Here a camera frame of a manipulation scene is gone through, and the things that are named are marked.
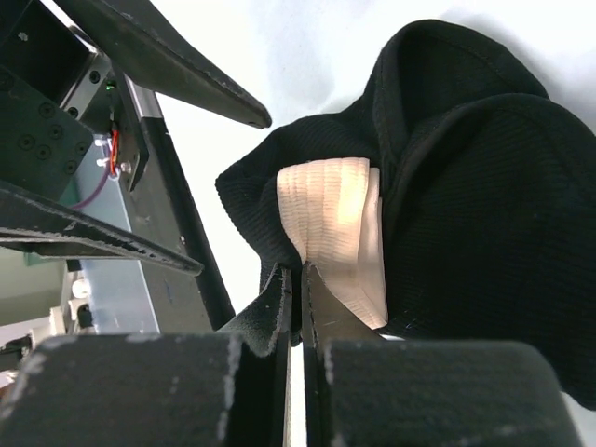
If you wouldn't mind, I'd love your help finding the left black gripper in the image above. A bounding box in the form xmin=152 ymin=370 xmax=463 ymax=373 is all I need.
xmin=1 ymin=1 xmax=203 ymax=275

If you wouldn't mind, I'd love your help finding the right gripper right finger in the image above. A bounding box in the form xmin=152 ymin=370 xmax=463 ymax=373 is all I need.
xmin=302 ymin=265 xmax=581 ymax=446

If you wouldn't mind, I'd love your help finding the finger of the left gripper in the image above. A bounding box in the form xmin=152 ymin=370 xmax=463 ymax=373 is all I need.
xmin=57 ymin=0 xmax=272 ymax=129

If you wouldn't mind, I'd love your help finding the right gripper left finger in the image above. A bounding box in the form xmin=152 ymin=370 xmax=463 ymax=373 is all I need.
xmin=1 ymin=267 xmax=292 ymax=446

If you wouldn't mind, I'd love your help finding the black underwear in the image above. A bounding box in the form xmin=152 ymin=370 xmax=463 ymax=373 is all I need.
xmin=216 ymin=20 xmax=595 ymax=409

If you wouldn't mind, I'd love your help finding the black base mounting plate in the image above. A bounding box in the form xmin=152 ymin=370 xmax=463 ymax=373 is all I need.
xmin=114 ymin=68 xmax=235 ymax=333

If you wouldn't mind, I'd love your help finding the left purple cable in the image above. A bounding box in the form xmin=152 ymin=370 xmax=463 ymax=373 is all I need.
xmin=69 ymin=134 xmax=122 ymax=210

